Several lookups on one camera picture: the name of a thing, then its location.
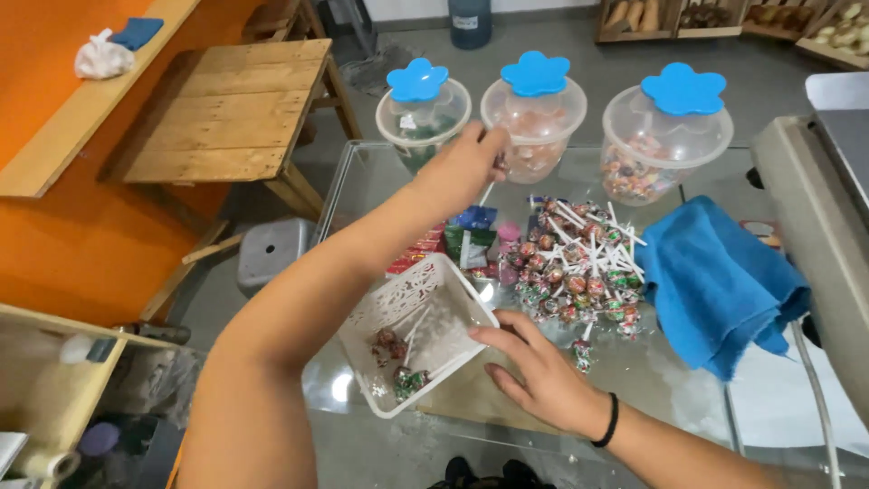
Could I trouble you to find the person's left hand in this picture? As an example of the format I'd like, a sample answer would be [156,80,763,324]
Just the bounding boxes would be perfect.
[407,122,511,213]

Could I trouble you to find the person's right hand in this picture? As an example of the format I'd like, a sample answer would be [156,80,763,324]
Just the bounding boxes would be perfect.
[467,309,612,441]

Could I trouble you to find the lollipop with white stick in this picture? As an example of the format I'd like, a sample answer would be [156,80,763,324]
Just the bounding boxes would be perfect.
[478,153,510,208]

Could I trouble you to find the white plastic lattice basket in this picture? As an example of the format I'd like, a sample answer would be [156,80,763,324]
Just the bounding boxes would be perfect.
[337,253,501,420]

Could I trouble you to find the clear jar with pink candies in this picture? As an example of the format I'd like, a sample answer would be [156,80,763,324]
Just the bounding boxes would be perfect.
[480,76,588,185]

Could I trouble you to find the clear jar with green candies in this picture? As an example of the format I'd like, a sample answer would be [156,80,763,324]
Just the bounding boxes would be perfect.
[375,77,473,176]

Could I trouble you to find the blue snack packet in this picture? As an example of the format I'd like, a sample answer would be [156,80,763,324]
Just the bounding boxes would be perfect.
[454,206,498,232]

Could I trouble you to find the blue flower lid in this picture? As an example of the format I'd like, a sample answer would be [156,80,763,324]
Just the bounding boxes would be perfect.
[386,58,449,103]
[641,62,727,116]
[500,50,571,98]

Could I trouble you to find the green snack packet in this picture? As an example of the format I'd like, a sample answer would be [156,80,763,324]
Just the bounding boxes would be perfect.
[444,226,498,271]

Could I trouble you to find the blue water jug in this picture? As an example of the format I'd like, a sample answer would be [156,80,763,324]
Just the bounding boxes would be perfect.
[447,0,493,50]

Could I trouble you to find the stack of red packets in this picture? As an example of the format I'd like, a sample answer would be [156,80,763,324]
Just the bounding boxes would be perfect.
[386,223,448,278]

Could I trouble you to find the grey floor rag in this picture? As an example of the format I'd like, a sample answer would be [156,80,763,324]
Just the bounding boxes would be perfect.
[339,44,422,96]

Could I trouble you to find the pile of wrapped lollipops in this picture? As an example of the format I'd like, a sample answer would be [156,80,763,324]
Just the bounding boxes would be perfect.
[501,196,649,340]

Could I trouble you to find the clear jar with colourful candies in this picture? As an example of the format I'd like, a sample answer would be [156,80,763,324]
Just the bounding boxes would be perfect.
[601,85,735,206]

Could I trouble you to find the wooden crate with bread loaves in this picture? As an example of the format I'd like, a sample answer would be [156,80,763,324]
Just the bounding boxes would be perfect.
[596,0,680,43]

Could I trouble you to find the red green wrapped lollipop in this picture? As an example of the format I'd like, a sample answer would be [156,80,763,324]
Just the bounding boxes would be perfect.
[570,322,596,374]

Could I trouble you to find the grey metal stool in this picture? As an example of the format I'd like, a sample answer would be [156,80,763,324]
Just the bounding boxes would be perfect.
[236,218,319,297]

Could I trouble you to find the wooden chair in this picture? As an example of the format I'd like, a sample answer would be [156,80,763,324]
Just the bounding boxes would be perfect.
[241,0,327,45]

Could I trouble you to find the wooden crate with dark pastries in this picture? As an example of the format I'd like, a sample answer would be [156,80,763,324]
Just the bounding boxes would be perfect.
[675,0,748,39]

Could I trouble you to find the brown cardboard sheet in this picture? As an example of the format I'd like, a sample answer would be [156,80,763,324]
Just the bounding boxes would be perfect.
[414,346,564,437]

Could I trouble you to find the large blue cloth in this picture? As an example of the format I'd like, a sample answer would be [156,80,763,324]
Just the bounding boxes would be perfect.
[635,196,812,383]

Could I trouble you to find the wooden pallet table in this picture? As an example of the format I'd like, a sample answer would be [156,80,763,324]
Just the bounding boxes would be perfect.
[97,38,364,320]

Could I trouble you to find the round printed coaster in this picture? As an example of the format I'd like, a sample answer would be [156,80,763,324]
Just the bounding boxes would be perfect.
[739,219,783,251]

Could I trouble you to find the loose wooden stick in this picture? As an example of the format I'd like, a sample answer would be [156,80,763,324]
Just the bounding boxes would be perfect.
[182,233,243,266]

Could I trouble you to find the black wristband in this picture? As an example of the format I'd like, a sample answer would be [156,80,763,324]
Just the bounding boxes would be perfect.
[591,392,620,449]

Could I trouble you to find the wooden crate with brown buns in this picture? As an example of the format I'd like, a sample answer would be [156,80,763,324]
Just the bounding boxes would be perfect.
[741,0,832,42]

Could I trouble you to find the person's black shoe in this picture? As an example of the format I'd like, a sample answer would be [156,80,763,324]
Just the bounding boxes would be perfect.
[428,456,479,489]
[496,459,558,489]

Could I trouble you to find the beige weighing scale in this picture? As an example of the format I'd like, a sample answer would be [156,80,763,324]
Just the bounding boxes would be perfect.
[745,71,869,429]

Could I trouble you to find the wooden crate with pale rolls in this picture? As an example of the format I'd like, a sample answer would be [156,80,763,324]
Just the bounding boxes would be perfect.
[796,0,869,72]

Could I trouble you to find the small blue cloth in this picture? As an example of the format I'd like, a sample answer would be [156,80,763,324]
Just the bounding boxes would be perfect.
[110,18,164,52]

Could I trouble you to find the dark metal bottle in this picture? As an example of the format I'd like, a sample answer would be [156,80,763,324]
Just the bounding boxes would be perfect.
[112,322,192,345]

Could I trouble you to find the white plastic bag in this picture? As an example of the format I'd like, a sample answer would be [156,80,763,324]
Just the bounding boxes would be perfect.
[74,29,135,80]

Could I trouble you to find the wooden counter board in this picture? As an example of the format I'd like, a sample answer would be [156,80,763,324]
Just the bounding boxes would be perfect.
[0,0,201,199]

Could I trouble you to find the wooden shelf with supplies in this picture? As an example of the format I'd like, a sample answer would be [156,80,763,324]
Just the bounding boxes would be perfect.
[0,303,205,489]

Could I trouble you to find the roll of tape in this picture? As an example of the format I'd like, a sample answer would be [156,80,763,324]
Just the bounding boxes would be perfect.
[20,448,82,484]

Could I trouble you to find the grey cable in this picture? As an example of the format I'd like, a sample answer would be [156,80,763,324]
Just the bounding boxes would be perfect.
[789,319,844,489]

